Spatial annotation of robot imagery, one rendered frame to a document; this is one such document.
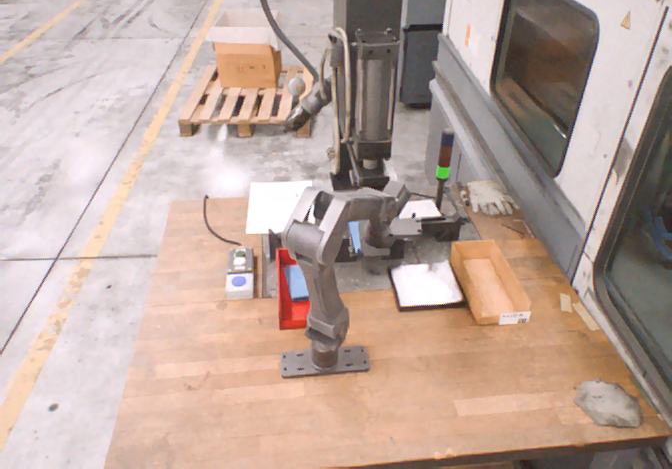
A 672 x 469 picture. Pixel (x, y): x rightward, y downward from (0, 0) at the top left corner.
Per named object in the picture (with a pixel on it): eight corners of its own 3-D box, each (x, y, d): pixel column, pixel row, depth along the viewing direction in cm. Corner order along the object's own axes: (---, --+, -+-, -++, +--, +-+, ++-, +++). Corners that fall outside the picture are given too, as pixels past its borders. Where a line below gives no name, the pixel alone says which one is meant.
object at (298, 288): (293, 306, 137) (292, 297, 136) (284, 268, 150) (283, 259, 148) (320, 301, 139) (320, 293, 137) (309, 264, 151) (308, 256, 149)
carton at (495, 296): (477, 328, 133) (482, 305, 129) (448, 263, 154) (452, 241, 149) (527, 324, 134) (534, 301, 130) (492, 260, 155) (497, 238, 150)
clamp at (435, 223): (400, 245, 159) (403, 217, 153) (398, 238, 162) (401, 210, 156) (450, 242, 160) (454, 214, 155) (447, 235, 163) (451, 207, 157)
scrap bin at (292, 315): (279, 330, 131) (278, 312, 128) (277, 264, 151) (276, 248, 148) (328, 326, 132) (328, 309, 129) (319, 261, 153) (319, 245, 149)
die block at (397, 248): (334, 263, 152) (334, 242, 148) (330, 241, 160) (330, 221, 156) (403, 258, 154) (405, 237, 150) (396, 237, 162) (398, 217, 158)
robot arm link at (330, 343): (316, 301, 120) (301, 316, 116) (349, 317, 116) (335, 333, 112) (316, 321, 124) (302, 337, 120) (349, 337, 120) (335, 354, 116)
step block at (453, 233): (437, 242, 160) (440, 217, 155) (434, 236, 163) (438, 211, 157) (458, 240, 161) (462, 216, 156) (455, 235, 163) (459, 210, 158)
